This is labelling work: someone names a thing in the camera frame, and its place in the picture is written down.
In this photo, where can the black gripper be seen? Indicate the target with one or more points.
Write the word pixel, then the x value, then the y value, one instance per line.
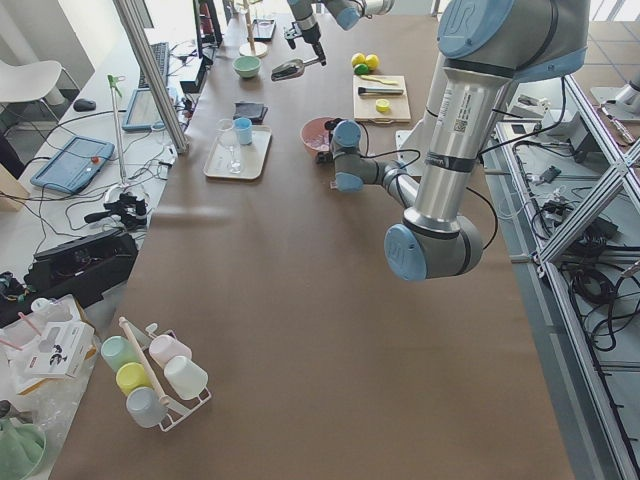
pixel 308 31

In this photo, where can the metal ice scoop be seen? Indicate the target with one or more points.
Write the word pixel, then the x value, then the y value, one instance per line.
pixel 292 69

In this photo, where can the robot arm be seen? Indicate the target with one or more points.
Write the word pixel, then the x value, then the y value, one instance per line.
pixel 486 45
pixel 345 13

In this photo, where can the clear ice cubes pile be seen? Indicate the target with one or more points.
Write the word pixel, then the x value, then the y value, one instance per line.
pixel 318 143

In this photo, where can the light blue cup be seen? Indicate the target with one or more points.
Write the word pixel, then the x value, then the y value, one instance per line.
pixel 243 129

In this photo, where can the pink cup on rack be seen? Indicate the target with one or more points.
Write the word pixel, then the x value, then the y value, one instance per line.
pixel 165 347

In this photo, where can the white cup on rack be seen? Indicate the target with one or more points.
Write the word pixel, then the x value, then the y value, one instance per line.
pixel 186 378

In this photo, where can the green cup on rack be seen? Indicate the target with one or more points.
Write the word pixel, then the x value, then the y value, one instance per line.
pixel 117 351

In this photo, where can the yellow cup on rack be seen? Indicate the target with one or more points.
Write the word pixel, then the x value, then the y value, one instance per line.
pixel 131 376

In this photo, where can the grey cup on rack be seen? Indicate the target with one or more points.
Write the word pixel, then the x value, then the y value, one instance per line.
pixel 145 408

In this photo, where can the wooden mug tree stand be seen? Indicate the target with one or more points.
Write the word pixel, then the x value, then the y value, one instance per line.
pixel 251 47

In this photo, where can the yellow lemon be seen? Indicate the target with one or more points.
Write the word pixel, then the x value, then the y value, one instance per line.
pixel 372 61
pixel 358 59

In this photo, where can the green lime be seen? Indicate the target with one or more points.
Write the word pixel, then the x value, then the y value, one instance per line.
pixel 361 69

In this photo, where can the green bowl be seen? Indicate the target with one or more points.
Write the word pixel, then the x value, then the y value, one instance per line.
pixel 247 67

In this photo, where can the yellow-green plastic knife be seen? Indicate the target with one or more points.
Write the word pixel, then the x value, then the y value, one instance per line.
pixel 377 79

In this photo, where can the black muddler bar tool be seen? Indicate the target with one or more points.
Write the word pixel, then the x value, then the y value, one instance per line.
pixel 371 91

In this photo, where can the folded grey cloth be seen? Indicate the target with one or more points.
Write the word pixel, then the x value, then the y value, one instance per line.
pixel 253 111

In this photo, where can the wooden cutting board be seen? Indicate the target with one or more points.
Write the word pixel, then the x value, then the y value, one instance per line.
pixel 364 106

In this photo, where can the pink bowl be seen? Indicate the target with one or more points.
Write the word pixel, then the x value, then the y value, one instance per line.
pixel 312 128

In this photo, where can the half cut lemon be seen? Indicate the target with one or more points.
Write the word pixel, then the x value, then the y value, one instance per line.
pixel 382 105

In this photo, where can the clear wine glass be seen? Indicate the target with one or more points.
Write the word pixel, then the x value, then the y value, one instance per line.
pixel 228 141

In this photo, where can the cream serving tray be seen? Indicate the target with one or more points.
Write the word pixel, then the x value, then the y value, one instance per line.
pixel 252 157

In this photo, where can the black keyboard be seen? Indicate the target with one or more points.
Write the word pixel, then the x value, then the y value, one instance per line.
pixel 161 55

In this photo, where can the blue teach pendant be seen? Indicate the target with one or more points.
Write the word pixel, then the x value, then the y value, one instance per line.
pixel 73 167
pixel 142 113

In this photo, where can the black computer mouse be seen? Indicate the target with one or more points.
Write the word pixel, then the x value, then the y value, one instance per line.
pixel 84 105

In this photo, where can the white chair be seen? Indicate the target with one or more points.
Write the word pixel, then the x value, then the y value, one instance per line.
pixel 30 83

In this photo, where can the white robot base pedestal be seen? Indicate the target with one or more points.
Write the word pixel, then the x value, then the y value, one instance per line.
pixel 412 149

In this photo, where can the white wire cup rack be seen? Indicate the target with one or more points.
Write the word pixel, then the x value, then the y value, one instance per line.
pixel 178 409

